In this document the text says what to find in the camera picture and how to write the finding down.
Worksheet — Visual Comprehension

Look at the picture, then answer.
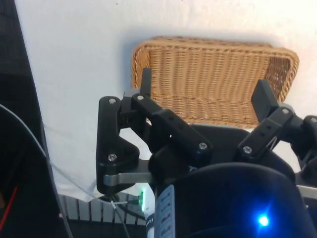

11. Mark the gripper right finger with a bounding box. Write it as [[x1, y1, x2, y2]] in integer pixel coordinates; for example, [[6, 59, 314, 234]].
[[237, 79, 317, 171]]

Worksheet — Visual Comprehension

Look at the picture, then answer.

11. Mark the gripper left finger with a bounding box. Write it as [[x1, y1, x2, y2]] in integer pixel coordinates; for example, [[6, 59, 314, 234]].
[[96, 67, 214, 195]]

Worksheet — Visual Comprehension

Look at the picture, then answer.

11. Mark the red cable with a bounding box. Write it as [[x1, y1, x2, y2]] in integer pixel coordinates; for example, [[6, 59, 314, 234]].
[[0, 186, 19, 226]]

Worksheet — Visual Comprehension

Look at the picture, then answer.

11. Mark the grey cable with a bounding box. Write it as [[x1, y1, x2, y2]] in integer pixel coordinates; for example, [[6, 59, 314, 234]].
[[0, 103, 73, 238]]

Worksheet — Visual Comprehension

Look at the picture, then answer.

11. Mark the wicker basket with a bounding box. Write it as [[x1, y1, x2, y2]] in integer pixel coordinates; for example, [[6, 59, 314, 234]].
[[130, 36, 300, 129]]

